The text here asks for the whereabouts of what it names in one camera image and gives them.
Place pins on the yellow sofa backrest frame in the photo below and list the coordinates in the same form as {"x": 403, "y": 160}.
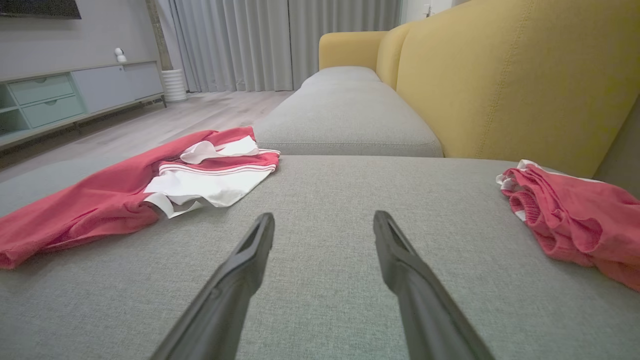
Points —
{"x": 500, "y": 75}

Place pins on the red shirt with white panel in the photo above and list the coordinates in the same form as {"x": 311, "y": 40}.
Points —
{"x": 90, "y": 200}

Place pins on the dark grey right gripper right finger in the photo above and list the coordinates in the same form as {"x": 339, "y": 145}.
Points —
{"x": 425, "y": 310}

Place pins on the large grey sofa chaise cushion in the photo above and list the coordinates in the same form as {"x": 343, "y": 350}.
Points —
{"x": 325, "y": 200}

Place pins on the white ribbed plant pot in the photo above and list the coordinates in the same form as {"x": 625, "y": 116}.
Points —
{"x": 174, "y": 86}

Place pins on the grey green TV cabinet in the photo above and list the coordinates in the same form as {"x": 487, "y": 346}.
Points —
{"x": 100, "y": 87}

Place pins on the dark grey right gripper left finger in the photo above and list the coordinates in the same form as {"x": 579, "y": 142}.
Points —
{"x": 225, "y": 300}

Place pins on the grey pleated curtain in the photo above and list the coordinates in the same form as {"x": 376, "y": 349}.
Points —
{"x": 240, "y": 40}

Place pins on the red shorts with white trim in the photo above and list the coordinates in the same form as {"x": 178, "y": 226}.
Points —
{"x": 575, "y": 220}

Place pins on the grey sofa seat cushion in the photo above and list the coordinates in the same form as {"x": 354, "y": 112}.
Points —
{"x": 345, "y": 115}

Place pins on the small white security camera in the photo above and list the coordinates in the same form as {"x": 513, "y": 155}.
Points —
{"x": 120, "y": 55}

